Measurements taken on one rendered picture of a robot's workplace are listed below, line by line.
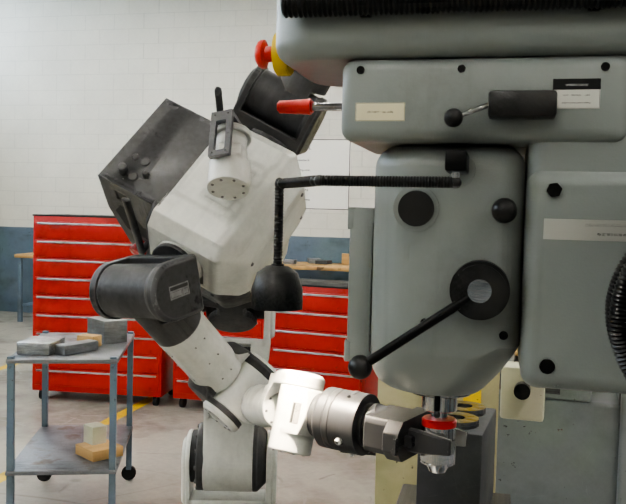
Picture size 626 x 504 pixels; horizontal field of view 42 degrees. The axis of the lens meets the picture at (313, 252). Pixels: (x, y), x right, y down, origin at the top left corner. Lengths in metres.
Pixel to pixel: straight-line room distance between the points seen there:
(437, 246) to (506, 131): 0.16
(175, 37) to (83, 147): 1.97
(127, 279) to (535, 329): 0.65
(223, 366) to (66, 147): 10.35
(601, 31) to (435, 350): 0.42
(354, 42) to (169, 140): 0.53
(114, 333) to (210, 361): 2.92
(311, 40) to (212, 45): 9.97
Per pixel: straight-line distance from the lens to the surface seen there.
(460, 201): 0.99
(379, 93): 0.99
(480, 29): 0.98
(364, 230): 1.08
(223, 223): 1.33
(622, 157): 0.99
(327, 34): 1.01
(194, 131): 1.44
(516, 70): 0.98
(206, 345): 1.38
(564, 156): 0.99
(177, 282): 1.29
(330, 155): 10.33
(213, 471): 1.72
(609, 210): 0.98
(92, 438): 4.20
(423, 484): 1.59
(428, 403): 1.10
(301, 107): 1.22
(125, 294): 1.30
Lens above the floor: 1.55
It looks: 3 degrees down
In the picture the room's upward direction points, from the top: 1 degrees clockwise
